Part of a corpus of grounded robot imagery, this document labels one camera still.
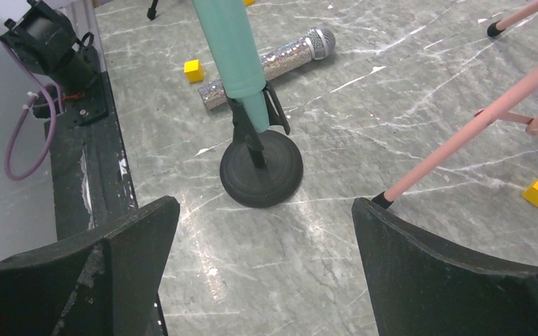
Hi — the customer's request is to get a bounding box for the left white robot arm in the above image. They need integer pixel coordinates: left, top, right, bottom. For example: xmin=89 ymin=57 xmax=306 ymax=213
xmin=0 ymin=1 xmax=100 ymax=95

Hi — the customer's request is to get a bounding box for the mint green microphone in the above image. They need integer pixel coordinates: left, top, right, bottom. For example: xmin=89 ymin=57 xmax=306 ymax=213
xmin=193 ymin=0 xmax=270 ymax=132

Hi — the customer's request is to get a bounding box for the black round-base mic stand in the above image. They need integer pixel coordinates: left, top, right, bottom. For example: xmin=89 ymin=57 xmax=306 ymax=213
xmin=219 ymin=82 xmax=304 ymax=209

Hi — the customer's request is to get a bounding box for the pink music stand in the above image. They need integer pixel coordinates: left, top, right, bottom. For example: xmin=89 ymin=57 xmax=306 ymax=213
xmin=371 ymin=0 xmax=538 ymax=211

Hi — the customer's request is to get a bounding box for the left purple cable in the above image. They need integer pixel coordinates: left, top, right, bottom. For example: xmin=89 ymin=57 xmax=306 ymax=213
xmin=1 ymin=43 xmax=63 ymax=182

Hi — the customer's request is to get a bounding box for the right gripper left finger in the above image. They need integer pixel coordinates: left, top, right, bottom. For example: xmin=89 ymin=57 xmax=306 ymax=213
xmin=0 ymin=196 xmax=180 ymax=335

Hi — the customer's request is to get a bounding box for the yellow cube front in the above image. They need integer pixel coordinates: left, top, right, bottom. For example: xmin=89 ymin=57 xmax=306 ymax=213
xmin=184 ymin=59 xmax=205 ymax=83

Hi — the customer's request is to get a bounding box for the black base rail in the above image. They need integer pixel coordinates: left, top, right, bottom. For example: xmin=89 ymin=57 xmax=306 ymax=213
xmin=32 ymin=46 xmax=168 ymax=336

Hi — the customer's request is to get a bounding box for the glitter silver-head microphone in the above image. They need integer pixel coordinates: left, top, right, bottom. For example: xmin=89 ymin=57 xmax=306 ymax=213
xmin=198 ymin=25 xmax=336 ymax=110

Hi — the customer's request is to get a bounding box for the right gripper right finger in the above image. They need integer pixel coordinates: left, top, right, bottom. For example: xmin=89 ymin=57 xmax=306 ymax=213
xmin=351 ymin=197 xmax=538 ymax=335

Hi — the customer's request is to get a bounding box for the black shock-mount tripod stand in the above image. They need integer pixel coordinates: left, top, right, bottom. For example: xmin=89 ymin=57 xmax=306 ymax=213
xmin=146 ymin=0 xmax=158 ymax=20

